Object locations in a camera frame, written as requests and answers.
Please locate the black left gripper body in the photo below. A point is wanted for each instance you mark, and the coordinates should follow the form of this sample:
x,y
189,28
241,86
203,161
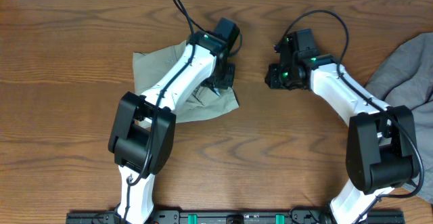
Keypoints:
x,y
224,78

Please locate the khaki green shorts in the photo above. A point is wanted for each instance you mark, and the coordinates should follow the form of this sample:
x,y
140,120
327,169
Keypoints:
x,y
202,104

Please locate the grey garment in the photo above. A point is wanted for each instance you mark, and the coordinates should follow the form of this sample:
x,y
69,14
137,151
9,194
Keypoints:
x,y
405,78

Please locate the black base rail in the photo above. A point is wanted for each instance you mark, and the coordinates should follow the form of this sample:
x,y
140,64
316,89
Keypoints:
x,y
294,216

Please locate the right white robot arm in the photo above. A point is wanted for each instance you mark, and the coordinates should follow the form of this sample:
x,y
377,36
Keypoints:
x,y
381,148

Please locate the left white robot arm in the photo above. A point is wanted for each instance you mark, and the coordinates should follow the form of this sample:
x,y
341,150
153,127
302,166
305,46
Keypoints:
x,y
188,82

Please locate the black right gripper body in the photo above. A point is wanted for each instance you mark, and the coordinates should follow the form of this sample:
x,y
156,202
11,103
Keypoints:
x,y
282,77

